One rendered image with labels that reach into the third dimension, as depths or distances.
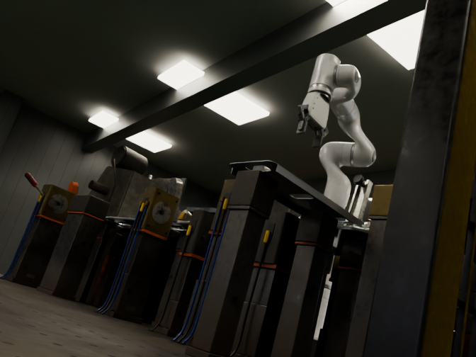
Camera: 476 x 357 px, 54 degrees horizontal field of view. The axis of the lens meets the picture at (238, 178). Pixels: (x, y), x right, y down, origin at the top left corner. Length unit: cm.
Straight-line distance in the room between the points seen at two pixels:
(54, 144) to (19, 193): 99
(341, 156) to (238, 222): 130
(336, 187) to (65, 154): 703
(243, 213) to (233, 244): 5
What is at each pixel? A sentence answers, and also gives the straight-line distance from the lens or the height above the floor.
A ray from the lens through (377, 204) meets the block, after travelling 87.
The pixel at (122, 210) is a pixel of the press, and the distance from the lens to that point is 664.
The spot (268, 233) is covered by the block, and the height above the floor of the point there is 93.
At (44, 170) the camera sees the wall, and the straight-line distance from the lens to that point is 845.
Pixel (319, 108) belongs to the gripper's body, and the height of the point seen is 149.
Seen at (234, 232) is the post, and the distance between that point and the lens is 72.
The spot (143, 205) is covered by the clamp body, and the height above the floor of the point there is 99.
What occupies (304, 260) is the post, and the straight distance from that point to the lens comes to 85.
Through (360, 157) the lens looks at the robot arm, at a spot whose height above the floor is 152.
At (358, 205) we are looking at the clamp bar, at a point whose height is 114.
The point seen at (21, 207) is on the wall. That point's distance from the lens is 833.
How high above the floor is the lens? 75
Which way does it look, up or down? 17 degrees up
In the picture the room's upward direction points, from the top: 16 degrees clockwise
